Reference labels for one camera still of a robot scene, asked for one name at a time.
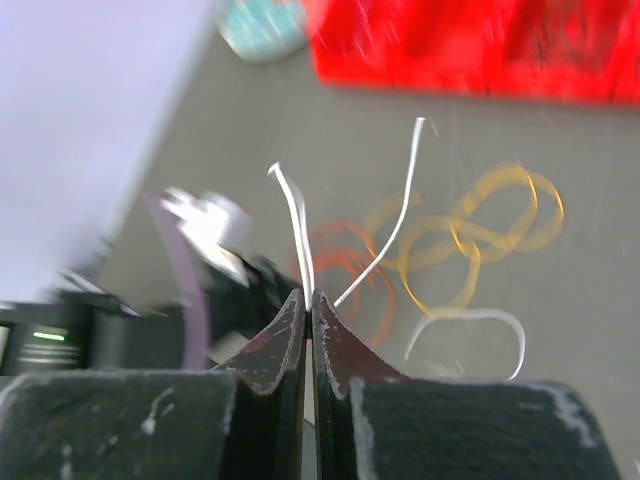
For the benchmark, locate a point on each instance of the red four-compartment bin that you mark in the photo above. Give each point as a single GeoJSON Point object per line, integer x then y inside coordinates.
{"type": "Point", "coordinates": [559, 51]}

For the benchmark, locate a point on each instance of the red blue floral plate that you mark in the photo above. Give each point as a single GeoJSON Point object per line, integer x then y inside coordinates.
{"type": "Point", "coordinates": [261, 31]}

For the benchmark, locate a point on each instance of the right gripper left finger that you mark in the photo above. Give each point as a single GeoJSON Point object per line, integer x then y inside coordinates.
{"type": "Point", "coordinates": [265, 428]}

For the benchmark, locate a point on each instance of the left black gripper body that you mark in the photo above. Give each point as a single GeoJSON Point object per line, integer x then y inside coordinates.
{"type": "Point", "coordinates": [246, 310]}

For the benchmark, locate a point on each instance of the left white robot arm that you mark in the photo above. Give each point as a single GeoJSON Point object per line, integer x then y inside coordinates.
{"type": "Point", "coordinates": [86, 327]}

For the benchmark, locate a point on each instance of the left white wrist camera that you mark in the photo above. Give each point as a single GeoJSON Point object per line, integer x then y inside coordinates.
{"type": "Point", "coordinates": [214, 226]}

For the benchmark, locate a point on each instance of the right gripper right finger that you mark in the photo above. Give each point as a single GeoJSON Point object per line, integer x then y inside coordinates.
{"type": "Point", "coordinates": [342, 365]}

